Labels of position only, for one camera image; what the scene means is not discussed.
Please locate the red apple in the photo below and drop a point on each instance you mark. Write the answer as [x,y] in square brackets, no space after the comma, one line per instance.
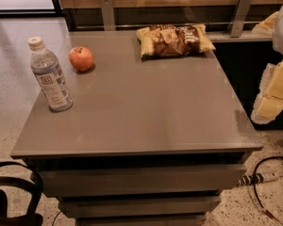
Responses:
[81,58]

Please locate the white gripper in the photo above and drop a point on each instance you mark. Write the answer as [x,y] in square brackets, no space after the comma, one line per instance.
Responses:
[270,96]

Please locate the white power strip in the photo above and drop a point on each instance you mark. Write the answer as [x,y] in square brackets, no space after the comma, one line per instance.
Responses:
[257,178]

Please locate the brown chip bag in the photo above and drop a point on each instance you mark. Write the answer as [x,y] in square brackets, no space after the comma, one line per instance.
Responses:
[167,40]

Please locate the metal wall bracket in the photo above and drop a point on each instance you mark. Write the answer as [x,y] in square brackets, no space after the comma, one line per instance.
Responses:
[236,25]
[107,9]

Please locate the left metal wall bracket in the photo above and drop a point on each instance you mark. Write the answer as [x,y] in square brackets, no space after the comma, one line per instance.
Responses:
[107,9]

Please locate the clear plastic water bottle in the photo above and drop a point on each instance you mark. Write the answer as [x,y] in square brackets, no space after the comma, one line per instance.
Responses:
[45,66]

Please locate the right metal wall bracket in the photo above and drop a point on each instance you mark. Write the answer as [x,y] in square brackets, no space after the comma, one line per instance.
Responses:
[236,25]

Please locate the grey drawer cabinet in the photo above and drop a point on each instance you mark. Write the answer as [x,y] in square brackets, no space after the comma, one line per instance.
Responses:
[146,143]

